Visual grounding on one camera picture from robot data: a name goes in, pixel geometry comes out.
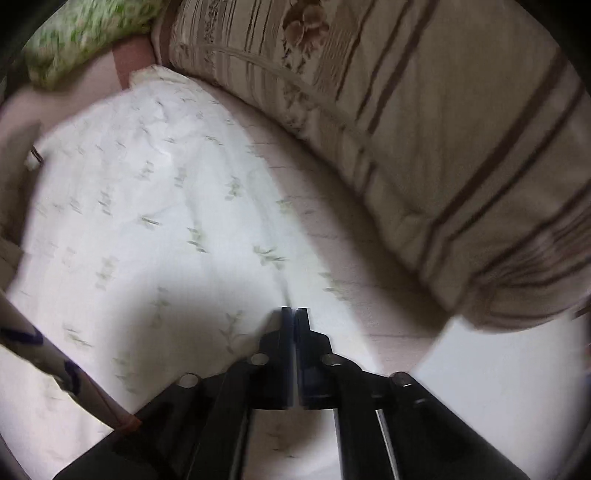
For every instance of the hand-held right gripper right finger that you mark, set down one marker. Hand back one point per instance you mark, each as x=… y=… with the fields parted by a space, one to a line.
x=314 y=374

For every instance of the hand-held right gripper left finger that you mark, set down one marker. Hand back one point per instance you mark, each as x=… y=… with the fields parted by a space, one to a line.
x=277 y=369

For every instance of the white leaf print bed sheet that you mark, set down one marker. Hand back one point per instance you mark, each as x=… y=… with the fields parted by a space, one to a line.
x=161 y=221

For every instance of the large striped floral cushion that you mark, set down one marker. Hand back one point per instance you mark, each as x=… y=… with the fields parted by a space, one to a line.
x=438 y=138

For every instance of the green patterned quilt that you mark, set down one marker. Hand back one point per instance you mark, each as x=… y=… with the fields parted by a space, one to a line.
x=78 y=41

